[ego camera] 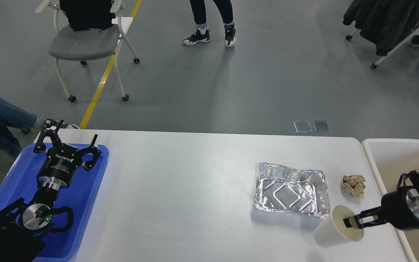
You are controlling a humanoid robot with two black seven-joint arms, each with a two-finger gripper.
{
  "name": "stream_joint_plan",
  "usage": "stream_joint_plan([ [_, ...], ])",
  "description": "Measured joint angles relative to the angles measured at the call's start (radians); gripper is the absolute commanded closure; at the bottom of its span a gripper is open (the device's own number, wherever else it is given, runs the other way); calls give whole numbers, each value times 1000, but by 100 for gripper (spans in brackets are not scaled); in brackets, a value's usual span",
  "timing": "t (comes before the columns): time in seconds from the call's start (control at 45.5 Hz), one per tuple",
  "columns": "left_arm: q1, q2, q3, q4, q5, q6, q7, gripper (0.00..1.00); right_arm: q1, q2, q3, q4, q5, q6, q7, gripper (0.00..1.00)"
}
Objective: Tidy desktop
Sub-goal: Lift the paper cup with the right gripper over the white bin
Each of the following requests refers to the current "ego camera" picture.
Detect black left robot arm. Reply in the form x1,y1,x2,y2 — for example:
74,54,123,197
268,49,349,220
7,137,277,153
0,124,101,262

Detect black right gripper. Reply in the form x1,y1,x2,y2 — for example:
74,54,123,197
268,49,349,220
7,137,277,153
343,186,419,231

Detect crumpled brown paper ball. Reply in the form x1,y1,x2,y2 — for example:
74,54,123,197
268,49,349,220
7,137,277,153
341,175,366,199

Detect blue plastic tray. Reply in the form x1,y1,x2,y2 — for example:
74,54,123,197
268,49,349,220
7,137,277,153
0,144,109,262

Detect white paper cup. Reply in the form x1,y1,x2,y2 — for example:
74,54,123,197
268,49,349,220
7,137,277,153
313,205,364,247

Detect right metal floor plate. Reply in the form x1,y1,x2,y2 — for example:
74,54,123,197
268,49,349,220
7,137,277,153
313,120,331,133

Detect black bag on chair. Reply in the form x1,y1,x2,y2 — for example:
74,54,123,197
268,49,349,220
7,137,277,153
59,0,115,31

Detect dark grey hanging jacket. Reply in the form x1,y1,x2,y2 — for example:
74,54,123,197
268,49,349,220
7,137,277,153
343,0,419,56

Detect seated person in jeans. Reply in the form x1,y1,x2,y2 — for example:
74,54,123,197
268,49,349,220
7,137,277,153
0,97,59,159

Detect left metal floor plate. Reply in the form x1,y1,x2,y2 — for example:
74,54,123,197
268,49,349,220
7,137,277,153
293,121,312,133

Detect person in dark sneakers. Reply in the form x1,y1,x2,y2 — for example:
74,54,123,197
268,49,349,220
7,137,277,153
183,0,237,47

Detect metal floor plate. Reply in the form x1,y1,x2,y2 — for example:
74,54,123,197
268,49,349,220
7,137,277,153
313,120,331,133
293,121,312,133

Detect grey white rolling chair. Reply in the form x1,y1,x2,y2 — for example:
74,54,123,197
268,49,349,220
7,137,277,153
36,0,140,102

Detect crumpled aluminium foil tray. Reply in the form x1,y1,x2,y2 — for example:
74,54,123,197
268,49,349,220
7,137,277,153
254,162,330,219

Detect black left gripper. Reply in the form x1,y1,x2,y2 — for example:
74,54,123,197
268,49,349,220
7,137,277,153
33,119,101,188

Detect beige plastic bin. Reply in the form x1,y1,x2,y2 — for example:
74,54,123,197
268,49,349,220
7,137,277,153
362,139,419,262

